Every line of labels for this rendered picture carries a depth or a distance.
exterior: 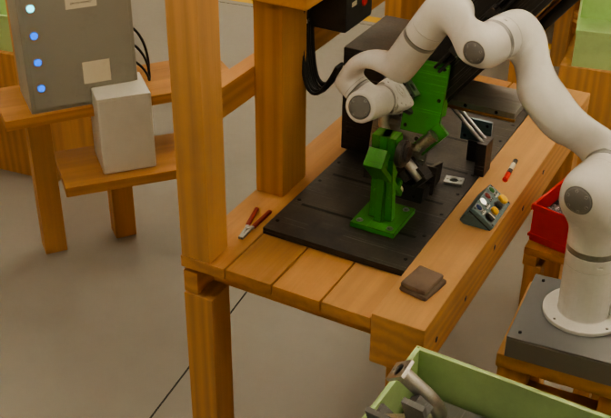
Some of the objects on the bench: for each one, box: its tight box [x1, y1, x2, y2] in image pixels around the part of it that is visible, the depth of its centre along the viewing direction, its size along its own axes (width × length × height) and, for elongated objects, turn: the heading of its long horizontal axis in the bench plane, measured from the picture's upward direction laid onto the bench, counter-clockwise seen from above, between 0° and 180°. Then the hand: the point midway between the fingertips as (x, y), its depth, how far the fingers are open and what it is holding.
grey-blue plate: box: [460, 116, 493, 162], centre depth 302 cm, size 10×2×14 cm, turn 61°
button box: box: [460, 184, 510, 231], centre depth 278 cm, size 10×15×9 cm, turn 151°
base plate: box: [263, 107, 528, 276], centre depth 305 cm, size 42×110×2 cm, turn 151°
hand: (405, 92), depth 279 cm, fingers closed on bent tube, 3 cm apart
